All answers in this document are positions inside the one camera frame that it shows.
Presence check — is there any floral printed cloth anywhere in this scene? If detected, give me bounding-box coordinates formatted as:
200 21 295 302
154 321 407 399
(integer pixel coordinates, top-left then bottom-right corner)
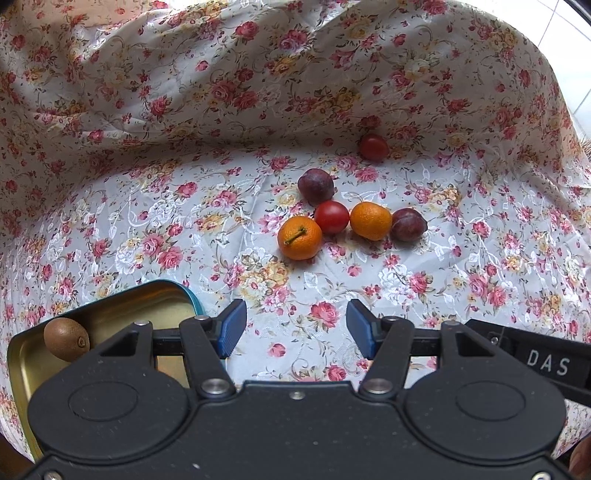
0 0 591 467

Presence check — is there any small tangerine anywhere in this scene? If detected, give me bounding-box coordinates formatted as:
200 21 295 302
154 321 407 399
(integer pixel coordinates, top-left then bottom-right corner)
349 202 393 241

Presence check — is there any purple plum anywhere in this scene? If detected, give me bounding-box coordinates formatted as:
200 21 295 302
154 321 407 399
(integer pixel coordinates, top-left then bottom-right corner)
297 168 335 206
390 208 428 243

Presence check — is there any red cherry tomato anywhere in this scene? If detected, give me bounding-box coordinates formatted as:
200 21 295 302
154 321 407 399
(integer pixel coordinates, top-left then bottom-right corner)
359 133 389 162
314 200 350 234

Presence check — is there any large tangerine with stem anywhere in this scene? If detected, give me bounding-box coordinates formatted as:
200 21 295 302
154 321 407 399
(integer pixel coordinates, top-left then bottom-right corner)
278 215 323 260

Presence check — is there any brown kiwi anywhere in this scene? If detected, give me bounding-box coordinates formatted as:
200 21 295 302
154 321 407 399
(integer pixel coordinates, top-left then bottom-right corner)
44 318 90 362

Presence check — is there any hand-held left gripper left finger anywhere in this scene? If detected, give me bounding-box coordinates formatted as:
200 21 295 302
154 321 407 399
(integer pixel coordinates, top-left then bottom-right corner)
97 299 249 400

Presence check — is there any gold metal tin tray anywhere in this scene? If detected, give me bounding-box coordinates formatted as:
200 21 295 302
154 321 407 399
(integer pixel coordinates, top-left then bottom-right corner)
7 279 204 462

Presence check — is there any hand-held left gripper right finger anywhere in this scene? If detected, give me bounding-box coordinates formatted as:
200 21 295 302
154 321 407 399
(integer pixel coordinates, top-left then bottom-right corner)
346 299 495 400

